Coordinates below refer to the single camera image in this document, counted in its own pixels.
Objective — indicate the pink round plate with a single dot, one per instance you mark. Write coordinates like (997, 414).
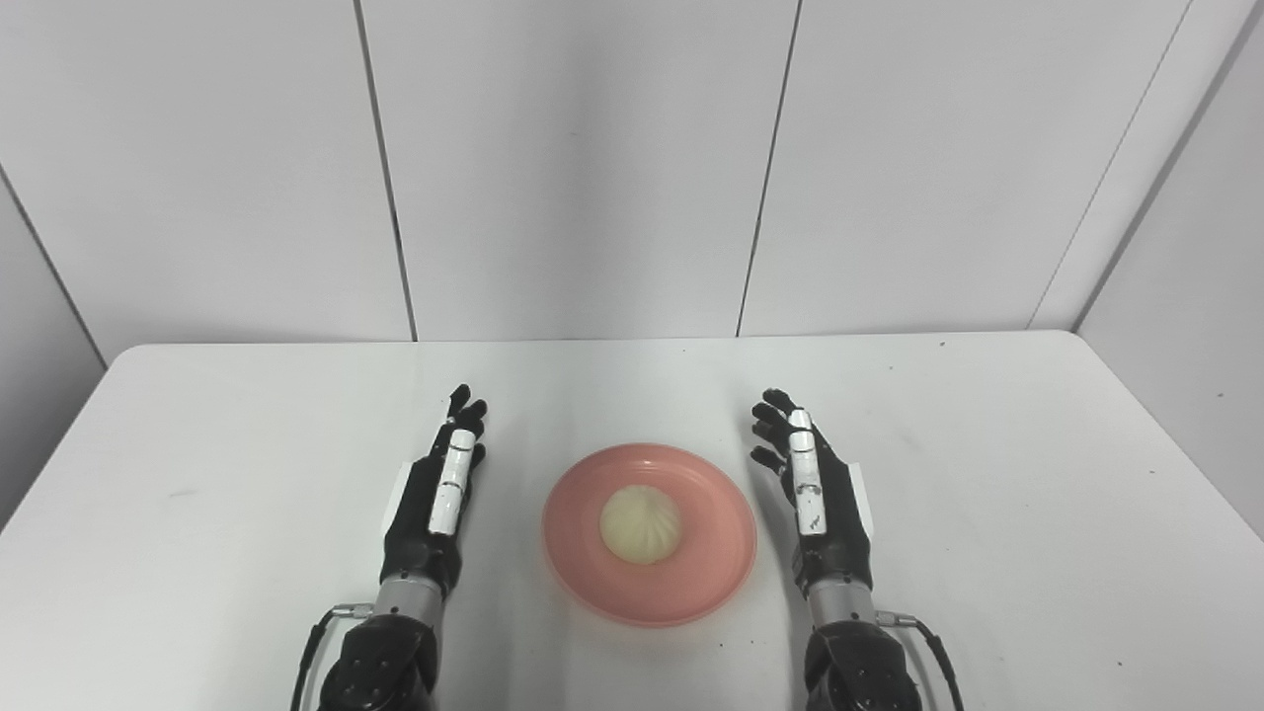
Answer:
(649, 534)

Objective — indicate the cream steamed bun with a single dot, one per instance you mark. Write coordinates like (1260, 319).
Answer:
(641, 523)

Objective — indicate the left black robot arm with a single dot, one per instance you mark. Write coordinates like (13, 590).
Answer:
(390, 652)

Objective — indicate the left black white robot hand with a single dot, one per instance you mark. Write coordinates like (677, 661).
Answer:
(434, 504)

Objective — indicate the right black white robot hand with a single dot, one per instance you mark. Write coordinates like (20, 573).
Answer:
(825, 504)

